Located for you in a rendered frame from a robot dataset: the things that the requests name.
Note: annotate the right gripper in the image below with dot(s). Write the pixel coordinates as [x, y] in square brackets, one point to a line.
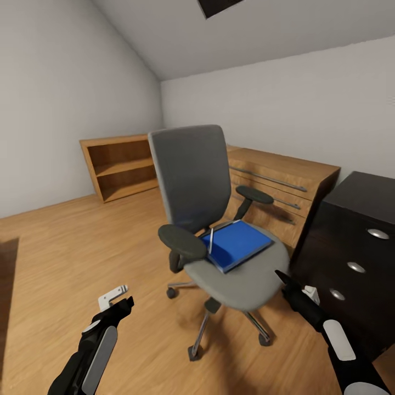
[294, 295]

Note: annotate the swivel chair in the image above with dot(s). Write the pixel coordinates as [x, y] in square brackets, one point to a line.
[192, 168]

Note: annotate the desk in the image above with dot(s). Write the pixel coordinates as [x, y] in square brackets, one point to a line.
[366, 196]

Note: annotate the folder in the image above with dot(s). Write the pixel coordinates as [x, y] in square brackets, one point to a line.
[234, 243]

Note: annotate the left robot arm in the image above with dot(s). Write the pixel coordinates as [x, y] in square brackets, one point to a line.
[82, 373]

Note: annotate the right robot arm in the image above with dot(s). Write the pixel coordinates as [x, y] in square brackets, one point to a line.
[355, 373]

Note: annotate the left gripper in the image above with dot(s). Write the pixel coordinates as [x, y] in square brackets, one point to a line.
[120, 310]

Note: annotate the pen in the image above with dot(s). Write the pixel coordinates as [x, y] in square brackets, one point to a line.
[210, 247]

